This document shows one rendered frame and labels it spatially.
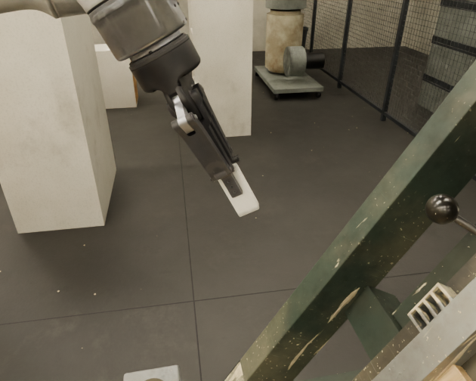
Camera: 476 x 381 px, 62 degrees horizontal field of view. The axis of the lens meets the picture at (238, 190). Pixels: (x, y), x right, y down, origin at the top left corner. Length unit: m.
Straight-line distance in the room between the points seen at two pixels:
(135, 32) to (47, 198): 2.65
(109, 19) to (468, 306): 0.55
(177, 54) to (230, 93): 3.80
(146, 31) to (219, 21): 3.65
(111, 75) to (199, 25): 1.73
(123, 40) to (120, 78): 4.96
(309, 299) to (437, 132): 0.39
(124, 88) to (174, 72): 4.98
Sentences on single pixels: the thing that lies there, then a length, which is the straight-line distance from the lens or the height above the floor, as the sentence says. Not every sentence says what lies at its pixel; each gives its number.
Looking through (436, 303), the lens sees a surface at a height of 1.26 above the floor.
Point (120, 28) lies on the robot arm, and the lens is 0.43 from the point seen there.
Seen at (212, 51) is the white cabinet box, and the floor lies 0.90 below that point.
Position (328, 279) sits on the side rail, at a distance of 0.79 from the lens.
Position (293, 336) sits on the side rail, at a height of 1.03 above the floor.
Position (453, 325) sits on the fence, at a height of 1.29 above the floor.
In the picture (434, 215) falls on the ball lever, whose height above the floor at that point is 1.44.
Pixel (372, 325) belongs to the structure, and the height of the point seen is 1.12.
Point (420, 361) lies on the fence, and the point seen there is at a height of 1.23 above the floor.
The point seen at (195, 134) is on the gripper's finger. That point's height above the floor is 1.54.
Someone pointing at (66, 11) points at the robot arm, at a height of 1.65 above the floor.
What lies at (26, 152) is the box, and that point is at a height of 0.62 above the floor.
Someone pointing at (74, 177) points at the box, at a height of 0.42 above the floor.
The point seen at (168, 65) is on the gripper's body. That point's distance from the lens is 0.44.
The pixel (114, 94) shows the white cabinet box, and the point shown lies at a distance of 5.46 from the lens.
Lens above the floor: 1.71
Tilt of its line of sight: 31 degrees down
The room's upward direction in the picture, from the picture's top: straight up
